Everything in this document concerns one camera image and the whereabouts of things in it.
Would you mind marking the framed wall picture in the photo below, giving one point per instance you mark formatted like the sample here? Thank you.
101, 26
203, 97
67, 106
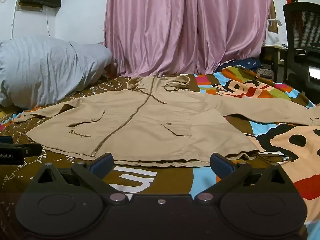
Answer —
273, 17

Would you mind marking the light blue-grey pillow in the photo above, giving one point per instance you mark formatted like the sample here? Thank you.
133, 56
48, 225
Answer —
42, 70

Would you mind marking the beige hooded jacket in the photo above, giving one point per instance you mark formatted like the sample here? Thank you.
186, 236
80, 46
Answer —
140, 127

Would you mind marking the black mesh office chair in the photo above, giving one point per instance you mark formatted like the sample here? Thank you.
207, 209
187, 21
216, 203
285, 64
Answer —
300, 30

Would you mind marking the dark wooden desk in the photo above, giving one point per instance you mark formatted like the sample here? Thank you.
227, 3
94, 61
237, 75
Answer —
275, 52

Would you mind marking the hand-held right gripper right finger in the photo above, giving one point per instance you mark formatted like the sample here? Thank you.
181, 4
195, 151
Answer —
220, 165

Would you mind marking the colourful printed blanket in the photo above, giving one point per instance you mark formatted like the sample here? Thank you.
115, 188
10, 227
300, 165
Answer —
282, 140

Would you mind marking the dark blue bag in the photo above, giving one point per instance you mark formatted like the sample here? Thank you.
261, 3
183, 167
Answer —
243, 63

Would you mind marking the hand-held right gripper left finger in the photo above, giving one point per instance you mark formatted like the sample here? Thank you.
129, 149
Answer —
103, 164

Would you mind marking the pink curtain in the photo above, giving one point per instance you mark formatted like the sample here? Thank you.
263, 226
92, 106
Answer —
185, 25

